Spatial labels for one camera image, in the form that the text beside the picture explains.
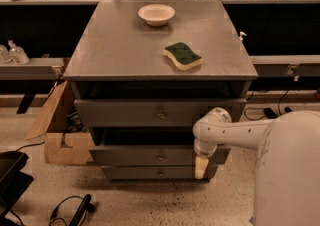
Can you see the grey metal shelf rail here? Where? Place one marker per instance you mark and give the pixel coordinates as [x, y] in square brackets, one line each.
[35, 69]

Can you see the grey drawer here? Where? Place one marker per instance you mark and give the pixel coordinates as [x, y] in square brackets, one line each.
[150, 146]
[149, 172]
[151, 112]

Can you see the black power adapter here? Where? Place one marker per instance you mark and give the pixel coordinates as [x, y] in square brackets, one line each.
[269, 113]

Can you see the black tray stack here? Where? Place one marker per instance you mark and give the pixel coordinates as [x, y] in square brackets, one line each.
[13, 182]

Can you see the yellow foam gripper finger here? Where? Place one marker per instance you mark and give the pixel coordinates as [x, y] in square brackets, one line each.
[201, 164]

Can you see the cardboard box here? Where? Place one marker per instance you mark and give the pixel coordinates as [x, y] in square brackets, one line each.
[61, 146]

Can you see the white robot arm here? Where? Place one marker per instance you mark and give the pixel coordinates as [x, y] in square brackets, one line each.
[287, 174]

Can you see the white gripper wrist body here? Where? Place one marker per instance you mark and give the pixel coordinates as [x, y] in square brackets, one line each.
[204, 150]

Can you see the clear bottle at edge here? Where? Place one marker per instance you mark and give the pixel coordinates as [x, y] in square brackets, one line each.
[4, 54]

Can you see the white pump bottle top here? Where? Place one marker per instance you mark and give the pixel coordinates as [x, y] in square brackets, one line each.
[242, 35]

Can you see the grey drawer cabinet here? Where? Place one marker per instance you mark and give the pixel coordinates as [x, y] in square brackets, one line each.
[120, 56]

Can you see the grey top drawer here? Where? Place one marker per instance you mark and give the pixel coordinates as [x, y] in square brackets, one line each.
[151, 112]

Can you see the black tool with cable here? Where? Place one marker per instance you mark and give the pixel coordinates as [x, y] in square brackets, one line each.
[83, 209]

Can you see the green yellow sponge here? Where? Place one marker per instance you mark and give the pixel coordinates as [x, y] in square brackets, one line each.
[182, 56]

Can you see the clear sanitizer bottle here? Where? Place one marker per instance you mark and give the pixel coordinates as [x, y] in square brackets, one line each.
[17, 54]

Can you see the grey bottom drawer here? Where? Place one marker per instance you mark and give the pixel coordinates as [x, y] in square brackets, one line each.
[149, 172]

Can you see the white bowl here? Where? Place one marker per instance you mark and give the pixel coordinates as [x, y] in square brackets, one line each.
[156, 15]

